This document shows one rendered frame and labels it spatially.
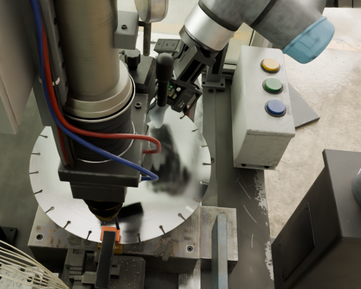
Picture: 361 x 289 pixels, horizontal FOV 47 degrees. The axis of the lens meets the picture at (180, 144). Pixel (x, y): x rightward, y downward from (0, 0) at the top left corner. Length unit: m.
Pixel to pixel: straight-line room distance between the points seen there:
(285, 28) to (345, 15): 2.42
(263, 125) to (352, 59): 1.82
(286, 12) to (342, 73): 1.97
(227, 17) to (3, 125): 0.41
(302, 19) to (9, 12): 0.45
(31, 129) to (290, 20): 0.70
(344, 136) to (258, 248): 1.40
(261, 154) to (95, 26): 0.73
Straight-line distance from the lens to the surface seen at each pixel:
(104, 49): 0.33
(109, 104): 0.37
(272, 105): 0.97
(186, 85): 0.67
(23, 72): 0.32
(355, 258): 1.20
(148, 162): 0.76
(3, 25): 0.29
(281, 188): 1.96
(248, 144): 0.96
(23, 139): 1.09
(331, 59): 2.66
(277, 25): 0.64
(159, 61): 0.47
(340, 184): 1.10
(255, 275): 0.93
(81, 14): 0.31
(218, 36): 0.65
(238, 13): 0.64
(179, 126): 0.83
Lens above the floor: 1.59
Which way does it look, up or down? 53 degrees down
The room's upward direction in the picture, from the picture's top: 9 degrees clockwise
